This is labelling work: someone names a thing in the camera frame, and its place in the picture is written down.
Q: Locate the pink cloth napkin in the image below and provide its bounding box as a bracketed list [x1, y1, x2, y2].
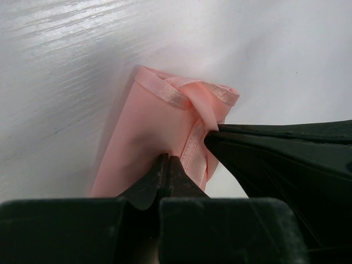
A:
[91, 67, 239, 197]

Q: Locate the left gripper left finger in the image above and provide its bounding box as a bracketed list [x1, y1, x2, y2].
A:
[1, 155, 168, 263]

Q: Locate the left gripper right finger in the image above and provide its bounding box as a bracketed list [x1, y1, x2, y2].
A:
[158, 156, 310, 263]

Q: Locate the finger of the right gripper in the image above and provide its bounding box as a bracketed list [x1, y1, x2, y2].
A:
[205, 120, 351, 249]

